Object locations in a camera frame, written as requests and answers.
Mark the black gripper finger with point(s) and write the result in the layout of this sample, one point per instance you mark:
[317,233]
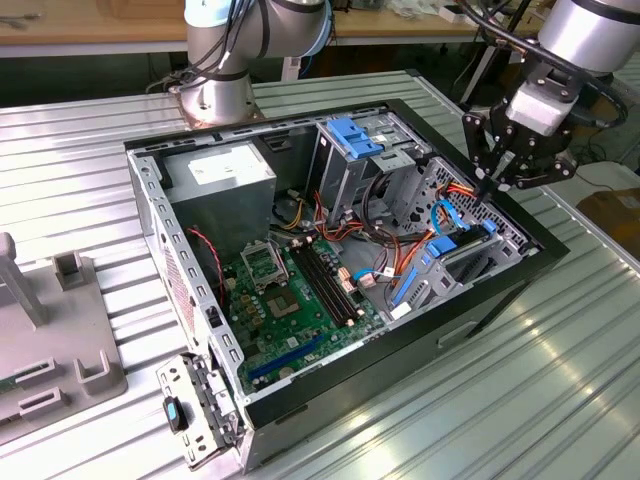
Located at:
[475,135]
[555,172]

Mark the hard disk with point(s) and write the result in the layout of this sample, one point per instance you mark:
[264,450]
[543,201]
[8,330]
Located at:
[442,247]

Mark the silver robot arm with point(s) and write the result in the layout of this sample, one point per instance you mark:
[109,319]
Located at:
[585,35]

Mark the grey metal disk bay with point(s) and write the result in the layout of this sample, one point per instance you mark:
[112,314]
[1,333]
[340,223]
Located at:
[435,287]

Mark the brown cardboard box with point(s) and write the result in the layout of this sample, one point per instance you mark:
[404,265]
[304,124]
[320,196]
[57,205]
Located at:
[610,215]

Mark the blue plastic cage latch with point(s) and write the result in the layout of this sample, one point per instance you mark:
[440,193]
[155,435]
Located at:
[357,140]

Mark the small white black box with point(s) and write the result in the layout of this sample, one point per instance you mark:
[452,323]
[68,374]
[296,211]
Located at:
[452,15]

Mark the grey metal drive cage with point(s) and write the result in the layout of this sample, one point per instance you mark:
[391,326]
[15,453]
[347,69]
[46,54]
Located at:
[345,185]

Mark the black RAM slot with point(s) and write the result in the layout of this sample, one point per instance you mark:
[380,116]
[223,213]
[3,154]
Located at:
[334,279]
[322,288]

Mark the black open PC case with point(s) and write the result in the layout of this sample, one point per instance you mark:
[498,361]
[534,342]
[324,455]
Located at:
[400,360]

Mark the CPU socket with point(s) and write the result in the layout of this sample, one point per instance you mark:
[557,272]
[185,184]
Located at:
[282,303]

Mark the grey power supply unit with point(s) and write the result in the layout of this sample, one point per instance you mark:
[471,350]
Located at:
[225,200]

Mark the green motherboard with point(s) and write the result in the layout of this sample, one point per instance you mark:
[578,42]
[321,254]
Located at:
[280,345]

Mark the blue expansion slot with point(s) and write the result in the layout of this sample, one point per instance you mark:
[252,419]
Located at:
[285,357]

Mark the wooden desk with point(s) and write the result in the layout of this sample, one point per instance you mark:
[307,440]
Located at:
[100,25]

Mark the black blue latch clip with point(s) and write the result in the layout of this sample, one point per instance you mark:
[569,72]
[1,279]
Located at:
[173,414]

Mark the grey parts rack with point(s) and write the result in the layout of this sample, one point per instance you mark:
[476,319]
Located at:
[65,320]

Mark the green RAM stick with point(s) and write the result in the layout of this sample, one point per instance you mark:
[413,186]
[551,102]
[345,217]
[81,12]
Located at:
[7,386]

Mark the grey wrist camera housing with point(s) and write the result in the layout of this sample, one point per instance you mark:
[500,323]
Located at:
[540,107]

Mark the blue plastic bay rail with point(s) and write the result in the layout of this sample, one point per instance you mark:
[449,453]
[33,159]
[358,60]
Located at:
[407,285]

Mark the brown square base plate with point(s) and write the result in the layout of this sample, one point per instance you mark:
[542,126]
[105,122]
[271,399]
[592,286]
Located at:
[187,117]

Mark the grey metal slot bracket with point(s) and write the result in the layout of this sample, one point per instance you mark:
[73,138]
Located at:
[200,450]

